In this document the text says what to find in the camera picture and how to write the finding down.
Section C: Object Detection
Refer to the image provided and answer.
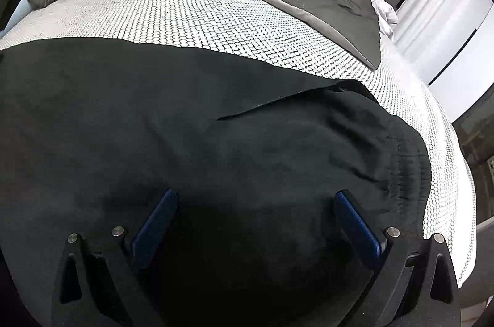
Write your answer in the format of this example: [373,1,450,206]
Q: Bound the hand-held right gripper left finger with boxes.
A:
[51,188,179,327]

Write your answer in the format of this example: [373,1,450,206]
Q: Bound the light blue pillow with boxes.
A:
[4,0,33,32]

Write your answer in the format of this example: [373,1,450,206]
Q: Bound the white wardrobe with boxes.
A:
[419,0,494,123]

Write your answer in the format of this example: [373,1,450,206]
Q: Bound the bed with honeycomb sheet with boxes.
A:
[0,0,477,289]

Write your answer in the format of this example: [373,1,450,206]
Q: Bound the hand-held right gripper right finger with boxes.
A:
[334,190,462,327]

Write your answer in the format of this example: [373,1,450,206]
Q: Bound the black pants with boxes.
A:
[0,38,433,327]

